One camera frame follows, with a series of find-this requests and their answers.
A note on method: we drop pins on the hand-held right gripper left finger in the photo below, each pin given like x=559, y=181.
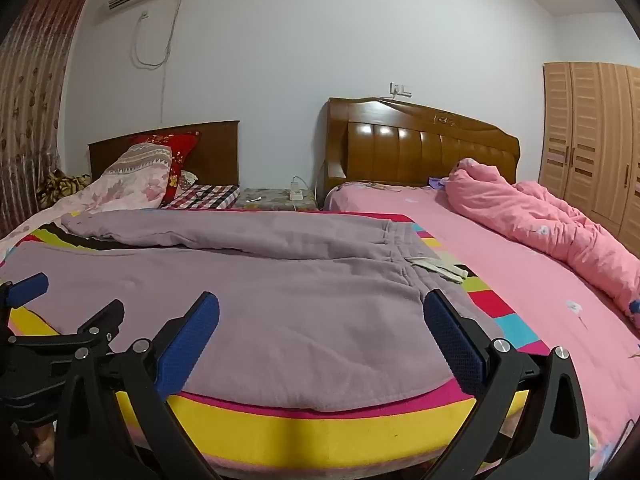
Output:
x=187, y=345

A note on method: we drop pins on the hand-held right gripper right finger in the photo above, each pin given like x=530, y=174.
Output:
x=457, y=342

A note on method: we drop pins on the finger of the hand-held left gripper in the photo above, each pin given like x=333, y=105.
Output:
x=27, y=290
x=102, y=320

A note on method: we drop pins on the purple pants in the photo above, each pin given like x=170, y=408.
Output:
x=275, y=310

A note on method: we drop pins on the person's left hand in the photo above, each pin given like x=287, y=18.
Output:
x=42, y=447

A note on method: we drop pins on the pink bed sheet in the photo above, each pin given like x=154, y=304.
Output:
x=525, y=280

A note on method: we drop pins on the dark leopard print cloth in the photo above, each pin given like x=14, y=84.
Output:
x=65, y=185

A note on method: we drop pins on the colourful striped blanket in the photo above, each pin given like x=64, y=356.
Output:
x=350, y=435

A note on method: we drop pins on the pale pink floral quilt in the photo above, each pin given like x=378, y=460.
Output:
x=130, y=180

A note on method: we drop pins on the plaid pillow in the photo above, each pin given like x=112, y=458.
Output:
x=205, y=196

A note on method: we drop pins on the small purple cloth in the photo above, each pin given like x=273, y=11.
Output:
x=438, y=183

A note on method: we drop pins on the white patterned cushion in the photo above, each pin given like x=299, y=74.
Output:
x=188, y=179

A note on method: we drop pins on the nightstand with floral cover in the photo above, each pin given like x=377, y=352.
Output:
x=265, y=199

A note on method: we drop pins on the floral pleated curtain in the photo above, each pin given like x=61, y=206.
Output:
x=30, y=110

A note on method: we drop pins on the red embroidered pillow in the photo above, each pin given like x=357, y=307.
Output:
x=180, y=152

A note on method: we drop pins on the white power strip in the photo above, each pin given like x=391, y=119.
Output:
x=297, y=194

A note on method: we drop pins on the dark plain wooden headboard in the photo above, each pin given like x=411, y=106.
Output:
x=217, y=155

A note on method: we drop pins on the brown padded wooden headboard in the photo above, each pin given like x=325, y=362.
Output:
x=425, y=150

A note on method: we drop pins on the light wooden wardrobe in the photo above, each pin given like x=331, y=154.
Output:
x=595, y=140

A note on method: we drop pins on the white wall socket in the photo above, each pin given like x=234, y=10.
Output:
x=401, y=89

